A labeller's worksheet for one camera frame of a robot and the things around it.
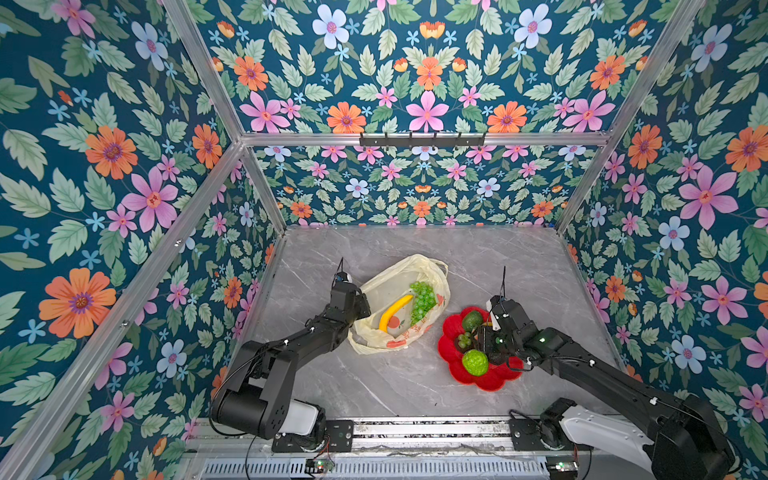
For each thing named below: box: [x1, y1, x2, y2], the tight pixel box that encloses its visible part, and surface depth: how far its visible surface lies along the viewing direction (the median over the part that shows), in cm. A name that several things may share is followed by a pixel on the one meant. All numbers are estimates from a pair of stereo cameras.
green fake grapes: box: [410, 281, 437, 327], surface depth 96 cm
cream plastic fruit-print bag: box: [348, 254, 451, 354], surface depth 95 cm
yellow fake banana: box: [379, 295, 414, 333], surface depth 96 cm
